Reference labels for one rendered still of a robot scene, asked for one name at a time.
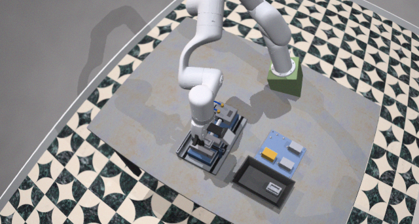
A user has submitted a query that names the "yellow rectangular block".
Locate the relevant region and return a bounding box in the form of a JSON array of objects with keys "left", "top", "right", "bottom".
[{"left": 261, "top": 147, "right": 277, "bottom": 162}]

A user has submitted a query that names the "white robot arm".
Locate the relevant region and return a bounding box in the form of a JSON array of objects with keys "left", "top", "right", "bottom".
[{"left": 178, "top": 0, "right": 296, "bottom": 145}]

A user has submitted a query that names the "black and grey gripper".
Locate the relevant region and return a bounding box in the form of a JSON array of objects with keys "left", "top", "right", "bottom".
[{"left": 191, "top": 112, "right": 216, "bottom": 146}]

